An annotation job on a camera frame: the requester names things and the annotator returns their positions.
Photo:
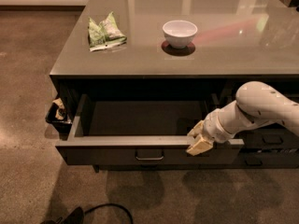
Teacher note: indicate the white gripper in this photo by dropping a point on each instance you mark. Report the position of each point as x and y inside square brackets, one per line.
[212, 127]

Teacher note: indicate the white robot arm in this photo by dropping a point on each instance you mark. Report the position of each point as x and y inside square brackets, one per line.
[256, 104]

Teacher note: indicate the dark drawer cabinet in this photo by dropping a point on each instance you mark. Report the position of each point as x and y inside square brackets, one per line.
[236, 39]

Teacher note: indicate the white bowl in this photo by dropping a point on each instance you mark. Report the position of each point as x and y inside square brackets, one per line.
[179, 34]

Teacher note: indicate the green chip bag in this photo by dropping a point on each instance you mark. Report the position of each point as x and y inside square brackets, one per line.
[105, 34]

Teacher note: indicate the black bin with trash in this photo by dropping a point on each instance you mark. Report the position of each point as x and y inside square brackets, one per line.
[57, 117]

